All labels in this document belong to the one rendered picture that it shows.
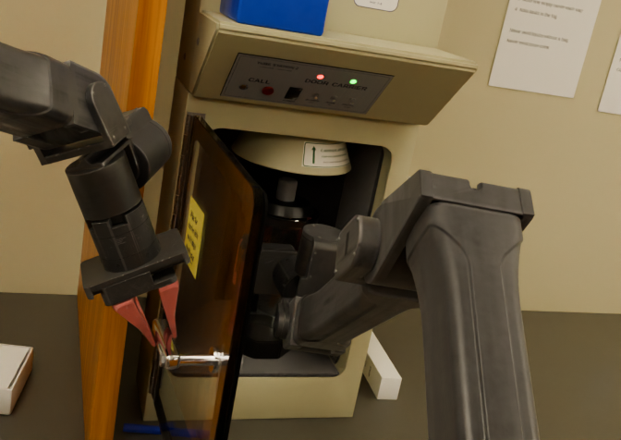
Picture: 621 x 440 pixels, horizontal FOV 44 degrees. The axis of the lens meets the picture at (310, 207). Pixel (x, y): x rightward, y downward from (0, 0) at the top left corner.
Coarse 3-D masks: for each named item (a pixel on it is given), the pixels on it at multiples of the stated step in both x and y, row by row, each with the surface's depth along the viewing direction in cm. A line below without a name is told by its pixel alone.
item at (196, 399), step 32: (192, 128) 92; (192, 160) 90; (224, 160) 77; (192, 192) 89; (224, 192) 76; (256, 192) 67; (224, 224) 75; (256, 224) 67; (224, 256) 74; (192, 288) 86; (224, 288) 74; (192, 320) 85; (224, 320) 73; (192, 352) 84; (224, 352) 72; (160, 384) 100; (192, 384) 83; (224, 384) 71; (160, 416) 98; (192, 416) 82; (224, 416) 73
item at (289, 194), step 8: (280, 184) 110; (288, 184) 110; (296, 184) 111; (272, 192) 114; (280, 192) 111; (288, 192) 110; (272, 200) 110; (280, 200) 111; (288, 200) 111; (296, 200) 112; (304, 200) 113; (272, 208) 108; (280, 208) 108; (288, 208) 109; (296, 208) 109; (304, 208) 110; (280, 216) 108; (288, 216) 108; (296, 216) 109; (304, 216) 109
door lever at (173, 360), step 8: (160, 320) 80; (152, 328) 80; (160, 328) 78; (168, 328) 79; (160, 336) 77; (168, 336) 77; (160, 344) 76; (168, 344) 75; (160, 352) 75; (168, 352) 73; (176, 352) 74; (160, 360) 74; (168, 360) 73; (176, 360) 73; (184, 360) 74; (192, 360) 74; (200, 360) 74; (208, 360) 75; (216, 360) 74; (168, 368) 73; (176, 368) 73
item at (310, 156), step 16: (240, 144) 107; (256, 144) 105; (272, 144) 104; (288, 144) 103; (304, 144) 103; (320, 144) 104; (336, 144) 106; (256, 160) 104; (272, 160) 103; (288, 160) 103; (304, 160) 103; (320, 160) 104; (336, 160) 106
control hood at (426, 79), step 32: (224, 32) 81; (256, 32) 82; (288, 32) 83; (192, 64) 92; (224, 64) 86; (320, 64) 88; (352, 64) 88; (384, 64) 89; (416, 64) 89; (448, 64) 90; (224, 96) 92; (384, 96) 95; (416, 96) 95; (448, 96) 96
